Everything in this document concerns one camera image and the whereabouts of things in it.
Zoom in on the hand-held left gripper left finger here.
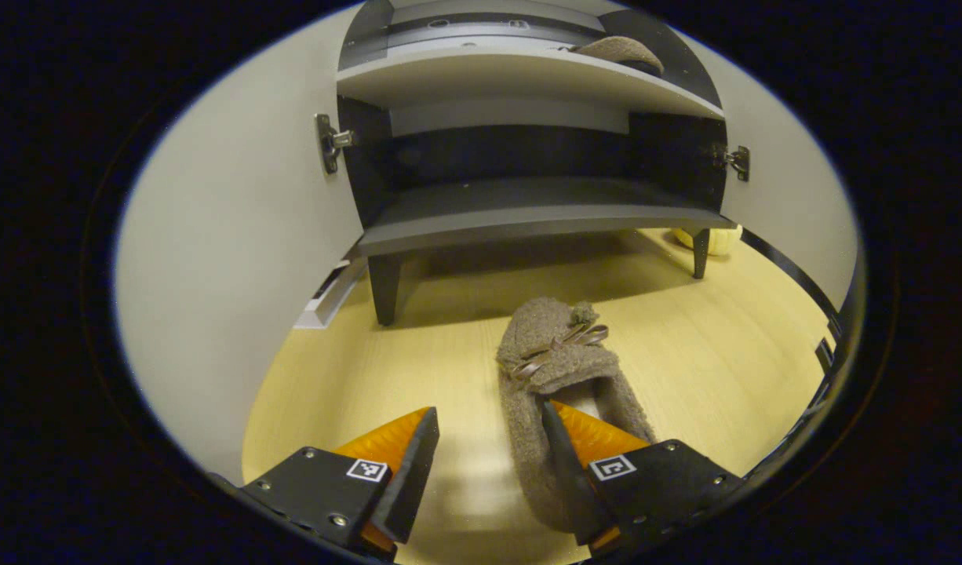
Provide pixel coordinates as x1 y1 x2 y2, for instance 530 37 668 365
240 406 441 560

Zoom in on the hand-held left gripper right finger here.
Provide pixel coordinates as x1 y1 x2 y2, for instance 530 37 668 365
541 400 745 555

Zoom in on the brown felt shoe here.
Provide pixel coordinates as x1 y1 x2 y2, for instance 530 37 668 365
497 297 658 534
571 35 666 77

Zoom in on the white shoe cabinet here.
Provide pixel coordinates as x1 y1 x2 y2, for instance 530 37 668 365
336 0 752 326

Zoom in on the white cabinet door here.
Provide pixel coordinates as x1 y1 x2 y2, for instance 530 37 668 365
114 8 368 487
669 35 860 311

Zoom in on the white book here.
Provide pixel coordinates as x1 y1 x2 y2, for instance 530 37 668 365
293 257 370 330

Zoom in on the yellow round object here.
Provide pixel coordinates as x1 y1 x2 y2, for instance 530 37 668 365
673 226 743 257

